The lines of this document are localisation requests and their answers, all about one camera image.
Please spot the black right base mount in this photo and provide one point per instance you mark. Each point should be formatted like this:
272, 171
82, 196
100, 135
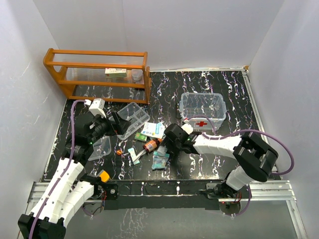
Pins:
223, 191

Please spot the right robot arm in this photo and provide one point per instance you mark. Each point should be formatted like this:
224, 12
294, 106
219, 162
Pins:
255, 157

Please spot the teal white sachet strips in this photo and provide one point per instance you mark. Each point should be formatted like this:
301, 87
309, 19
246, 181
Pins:
135, 157

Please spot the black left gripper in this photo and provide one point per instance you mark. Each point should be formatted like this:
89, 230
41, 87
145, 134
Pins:
118, 126

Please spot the small green box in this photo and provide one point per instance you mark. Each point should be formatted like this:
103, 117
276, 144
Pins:
140, 137

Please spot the clear divider tray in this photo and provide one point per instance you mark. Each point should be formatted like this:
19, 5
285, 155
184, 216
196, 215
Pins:
136, 116

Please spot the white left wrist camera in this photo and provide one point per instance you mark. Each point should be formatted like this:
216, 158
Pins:
96, 107

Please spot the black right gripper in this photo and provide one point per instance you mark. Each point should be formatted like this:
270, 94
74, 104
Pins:
170, 148

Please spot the green white medicine box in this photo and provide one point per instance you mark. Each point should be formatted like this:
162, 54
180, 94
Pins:
115, 72

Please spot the orange wooden shelf rack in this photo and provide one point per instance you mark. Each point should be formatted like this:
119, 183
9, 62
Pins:
73, 69

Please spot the brown medicine bottle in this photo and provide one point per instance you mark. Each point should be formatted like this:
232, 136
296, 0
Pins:
152, 145

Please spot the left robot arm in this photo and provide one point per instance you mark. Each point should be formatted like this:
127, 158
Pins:
67, 191

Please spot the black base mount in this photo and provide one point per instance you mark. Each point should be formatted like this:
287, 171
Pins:
223, 191
109, 191

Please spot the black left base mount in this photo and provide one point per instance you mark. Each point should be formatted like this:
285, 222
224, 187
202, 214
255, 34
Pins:
109, 191

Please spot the small clear round jar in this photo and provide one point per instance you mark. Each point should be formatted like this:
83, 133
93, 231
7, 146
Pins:
137, 75

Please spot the white blue medicine box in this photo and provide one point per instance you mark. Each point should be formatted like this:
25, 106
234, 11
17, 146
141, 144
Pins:
153, 130

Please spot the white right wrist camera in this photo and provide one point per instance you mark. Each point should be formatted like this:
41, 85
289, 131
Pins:
187, 128

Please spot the teal bandage packet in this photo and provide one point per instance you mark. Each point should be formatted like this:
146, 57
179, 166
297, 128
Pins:
159, 162

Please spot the aluminium frame rail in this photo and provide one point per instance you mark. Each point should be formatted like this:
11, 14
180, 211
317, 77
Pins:
273, 190

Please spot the clear box lid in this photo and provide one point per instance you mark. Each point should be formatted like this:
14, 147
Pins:
101, 148

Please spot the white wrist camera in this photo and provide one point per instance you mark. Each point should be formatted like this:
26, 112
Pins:
96, 107
187, 128

